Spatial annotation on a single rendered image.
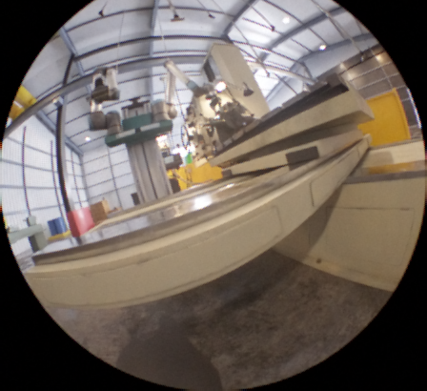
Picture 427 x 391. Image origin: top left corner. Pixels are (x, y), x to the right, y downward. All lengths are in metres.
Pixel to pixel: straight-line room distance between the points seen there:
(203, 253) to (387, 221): 0.76
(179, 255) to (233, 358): 0.69
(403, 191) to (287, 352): 0.80
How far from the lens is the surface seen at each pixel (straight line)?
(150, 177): 1.49
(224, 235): 0.26
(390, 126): 3.08
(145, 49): 9.88
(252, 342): 0.85
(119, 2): 8.16
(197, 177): 4.44
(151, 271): 0.27
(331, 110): 0.54
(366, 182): 0.76
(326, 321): 0.89
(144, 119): 1.57
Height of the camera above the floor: 0.80
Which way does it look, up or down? 2 degrees down
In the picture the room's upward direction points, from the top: 17 degrees counter-clockwise
